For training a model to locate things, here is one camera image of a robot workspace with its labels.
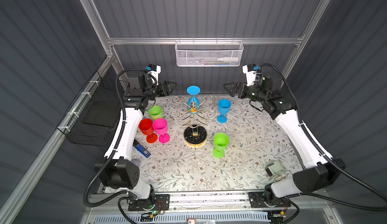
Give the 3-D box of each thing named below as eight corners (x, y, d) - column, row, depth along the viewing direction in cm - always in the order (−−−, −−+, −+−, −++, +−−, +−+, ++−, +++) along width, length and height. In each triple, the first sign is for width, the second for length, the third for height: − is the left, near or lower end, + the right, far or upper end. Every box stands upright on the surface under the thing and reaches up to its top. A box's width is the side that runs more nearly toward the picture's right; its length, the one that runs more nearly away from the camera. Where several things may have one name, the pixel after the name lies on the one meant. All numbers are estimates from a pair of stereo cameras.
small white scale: (268, 178, 82) (272, 174, 78) (263, 167, 86) (266, 163, 82) (282, 174, 84) (286, 171, 79) (276, 164, 87) (280, 160, 83)
